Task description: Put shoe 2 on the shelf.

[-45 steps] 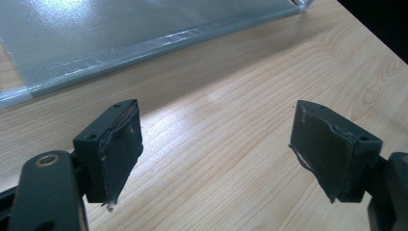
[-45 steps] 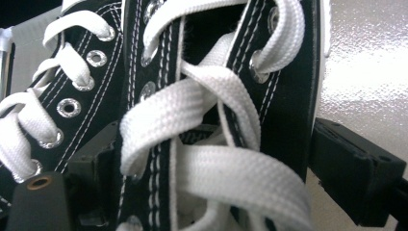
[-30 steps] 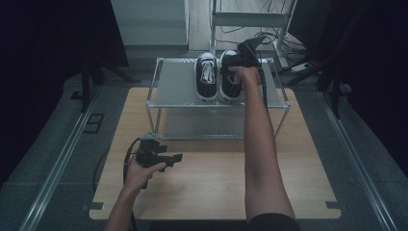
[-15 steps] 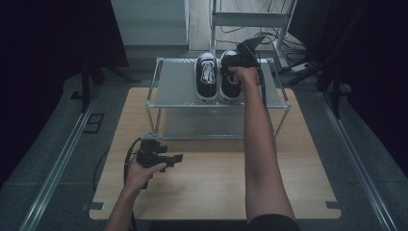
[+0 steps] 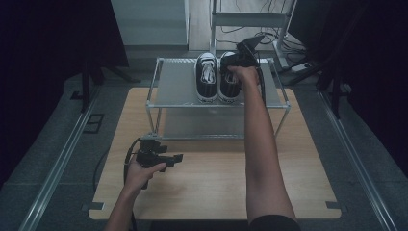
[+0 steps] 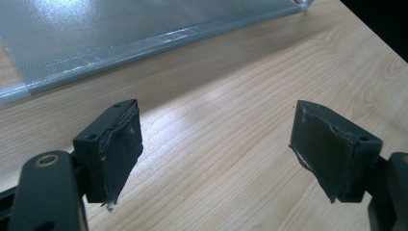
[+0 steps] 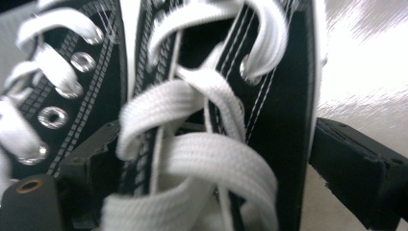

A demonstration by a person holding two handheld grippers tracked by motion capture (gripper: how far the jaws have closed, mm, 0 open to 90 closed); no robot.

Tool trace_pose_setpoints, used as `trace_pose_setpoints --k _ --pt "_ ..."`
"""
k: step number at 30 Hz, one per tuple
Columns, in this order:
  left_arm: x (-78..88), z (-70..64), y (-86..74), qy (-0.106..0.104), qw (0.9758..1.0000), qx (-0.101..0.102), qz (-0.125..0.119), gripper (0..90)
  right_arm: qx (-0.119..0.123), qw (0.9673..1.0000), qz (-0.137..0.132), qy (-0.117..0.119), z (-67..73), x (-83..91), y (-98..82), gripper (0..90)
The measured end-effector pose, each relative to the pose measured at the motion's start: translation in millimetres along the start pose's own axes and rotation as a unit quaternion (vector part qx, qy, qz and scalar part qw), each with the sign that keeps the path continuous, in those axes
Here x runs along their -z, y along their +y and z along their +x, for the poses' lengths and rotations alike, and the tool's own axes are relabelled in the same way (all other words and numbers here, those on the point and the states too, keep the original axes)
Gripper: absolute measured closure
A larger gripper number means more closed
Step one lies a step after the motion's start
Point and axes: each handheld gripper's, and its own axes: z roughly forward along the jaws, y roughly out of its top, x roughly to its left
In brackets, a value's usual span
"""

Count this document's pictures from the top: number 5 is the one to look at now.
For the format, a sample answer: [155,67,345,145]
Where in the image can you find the person's black sleeve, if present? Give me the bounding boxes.
[247,214,302,231]

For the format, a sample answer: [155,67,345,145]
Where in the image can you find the dark curtain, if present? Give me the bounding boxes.
[287,0,408,179]
[0,0,130,191]

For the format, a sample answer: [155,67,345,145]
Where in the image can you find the white cabinet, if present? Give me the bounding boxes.
[110,0,191,48]

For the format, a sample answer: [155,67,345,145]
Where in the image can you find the metal two-tier shoe rack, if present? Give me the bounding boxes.
[145,57,293,141]

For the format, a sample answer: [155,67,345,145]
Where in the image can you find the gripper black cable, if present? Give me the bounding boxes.
[253,54,268,108]
[122,137,144,231]

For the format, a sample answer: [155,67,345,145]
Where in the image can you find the dark floor socket plate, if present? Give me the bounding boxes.
[82,113,106,135]

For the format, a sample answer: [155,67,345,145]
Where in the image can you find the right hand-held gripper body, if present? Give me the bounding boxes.
[224,35,266,69]

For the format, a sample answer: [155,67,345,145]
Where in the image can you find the white metal stand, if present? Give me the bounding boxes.
[209,0,298,70]

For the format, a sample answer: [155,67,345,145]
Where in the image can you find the person's right hand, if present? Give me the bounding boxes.
[226,64,261,91]

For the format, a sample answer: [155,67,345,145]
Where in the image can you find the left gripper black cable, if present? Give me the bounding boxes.
[122,137,144,231]

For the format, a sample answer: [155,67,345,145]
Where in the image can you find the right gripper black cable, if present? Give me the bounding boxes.
[253,54,268,108]

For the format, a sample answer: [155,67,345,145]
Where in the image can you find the black tripod stand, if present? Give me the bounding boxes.
[284,47,354,120]
[69,59,142,114]

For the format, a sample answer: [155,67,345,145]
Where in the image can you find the metal floor rail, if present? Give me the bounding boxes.
[18,90,101,231]
[317,90,399,231]

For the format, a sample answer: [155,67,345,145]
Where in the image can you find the black canvas sneaker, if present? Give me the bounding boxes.
[217,50,243,105]
[193,52,219,105]

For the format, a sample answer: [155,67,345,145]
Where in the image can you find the black floor cables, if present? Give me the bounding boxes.
[214,0,310,56]

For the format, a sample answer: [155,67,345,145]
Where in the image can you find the person's left hand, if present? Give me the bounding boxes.
[123,155,168,195]

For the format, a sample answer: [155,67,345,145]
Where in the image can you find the white power strip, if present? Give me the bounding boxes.
[290,62,313,74]

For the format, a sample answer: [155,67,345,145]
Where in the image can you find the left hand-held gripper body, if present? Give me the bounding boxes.
[134,134,176,191]

